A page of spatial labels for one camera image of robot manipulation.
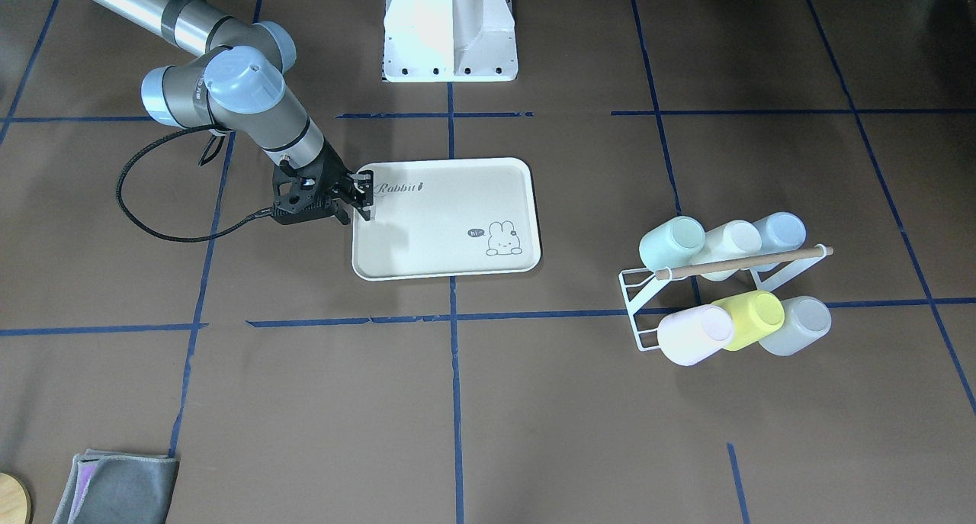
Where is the green cup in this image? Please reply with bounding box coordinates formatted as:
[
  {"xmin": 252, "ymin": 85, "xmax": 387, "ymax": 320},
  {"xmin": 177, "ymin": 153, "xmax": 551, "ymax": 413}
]
[{"xmin": 638, "ymin": 216, "xmax": 705, "ymax": 271}]

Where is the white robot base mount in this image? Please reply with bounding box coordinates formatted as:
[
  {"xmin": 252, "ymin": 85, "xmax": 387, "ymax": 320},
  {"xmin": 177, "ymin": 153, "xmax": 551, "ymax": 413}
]
[{"xmin": 381, "ymin": 0, "xmax": 519, "ymax": 83}]

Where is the white wire cup rack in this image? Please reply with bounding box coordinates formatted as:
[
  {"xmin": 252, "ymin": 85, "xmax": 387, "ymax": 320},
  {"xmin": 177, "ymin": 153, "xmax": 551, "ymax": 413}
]
[{"xmin": 618, "ymin": 256, "xmax": 829, "ymax": 352}]

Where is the pink cup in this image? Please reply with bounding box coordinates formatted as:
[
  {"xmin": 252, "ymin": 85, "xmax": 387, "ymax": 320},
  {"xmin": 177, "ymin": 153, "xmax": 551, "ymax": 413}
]
[{"xmin": 657, "ymin": 304, "xmax": 735, "ymax": 365}]

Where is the beige rabbit tray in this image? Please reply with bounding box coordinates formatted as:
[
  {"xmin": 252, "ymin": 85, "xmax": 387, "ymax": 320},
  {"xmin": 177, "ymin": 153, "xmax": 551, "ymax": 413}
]
[{"xmin": 352, "ymin": 158, "xmax": 541, "ymax": 281}]

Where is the beige cup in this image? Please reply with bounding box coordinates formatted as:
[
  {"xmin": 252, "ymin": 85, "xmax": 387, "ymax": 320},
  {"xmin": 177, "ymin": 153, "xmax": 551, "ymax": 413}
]
[{"xmin": 689, "ymin": 220, "xmax": 761, "ymax": 265}]

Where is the blue cup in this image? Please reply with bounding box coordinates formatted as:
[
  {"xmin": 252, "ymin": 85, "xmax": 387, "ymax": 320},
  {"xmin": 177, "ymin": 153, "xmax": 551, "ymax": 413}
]
[{"xmin": 753, "ymin": 211, "xmax": 807, "ymax": 256}]

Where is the grey cup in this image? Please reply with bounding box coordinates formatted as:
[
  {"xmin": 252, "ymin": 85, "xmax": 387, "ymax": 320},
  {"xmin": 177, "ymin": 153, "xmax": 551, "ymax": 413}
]
[{"xmin": 759, "ymin": 295, "xmax": 833, "ymax": 357}]

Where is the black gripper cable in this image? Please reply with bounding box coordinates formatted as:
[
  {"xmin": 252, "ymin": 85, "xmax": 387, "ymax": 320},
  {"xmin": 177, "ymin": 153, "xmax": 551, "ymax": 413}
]
[{"xmin": 116, "ymin": 124, "xmax": 277, "ymax": 243}]

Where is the wooden rack handle rod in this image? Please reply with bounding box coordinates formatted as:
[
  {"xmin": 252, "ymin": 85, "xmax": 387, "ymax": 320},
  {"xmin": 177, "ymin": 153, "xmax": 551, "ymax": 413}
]
[{"xmin": 653, "ymin": 245, "xmax": 834, "ymax": 281}]

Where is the grey folded cloth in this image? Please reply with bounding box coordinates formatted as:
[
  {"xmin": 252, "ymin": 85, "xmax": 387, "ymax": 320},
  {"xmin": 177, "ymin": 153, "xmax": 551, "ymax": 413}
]
[{"xmin": 53, "ymin": 448, "xmax": 180, "ymax": 523}]

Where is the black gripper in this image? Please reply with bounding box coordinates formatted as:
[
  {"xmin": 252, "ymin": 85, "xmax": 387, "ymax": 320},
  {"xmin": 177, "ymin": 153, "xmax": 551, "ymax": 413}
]
[{"xmin": 271, "ymin": 144, "xmax": 375, "ymax": 226}]

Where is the wooden mug tree stand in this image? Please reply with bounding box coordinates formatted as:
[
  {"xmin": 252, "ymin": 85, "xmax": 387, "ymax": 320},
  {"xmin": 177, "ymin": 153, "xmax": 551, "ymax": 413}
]
[{"xmin": 1, "ymin": 472, "xmax": 34, "ymax": 523}]

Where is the yellow cup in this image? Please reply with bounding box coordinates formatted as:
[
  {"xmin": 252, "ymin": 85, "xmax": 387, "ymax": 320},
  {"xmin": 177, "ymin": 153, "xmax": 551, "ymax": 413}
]
[{"xmin": 711, "ymin": 290, "xmax": 785, "ymax": 352}]

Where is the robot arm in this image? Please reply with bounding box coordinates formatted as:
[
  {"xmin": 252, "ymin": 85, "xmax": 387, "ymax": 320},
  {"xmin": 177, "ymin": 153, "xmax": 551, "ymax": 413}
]
[{"xmin": 93, "ymin": 0, "xmax": 373, "ymax": 224}]

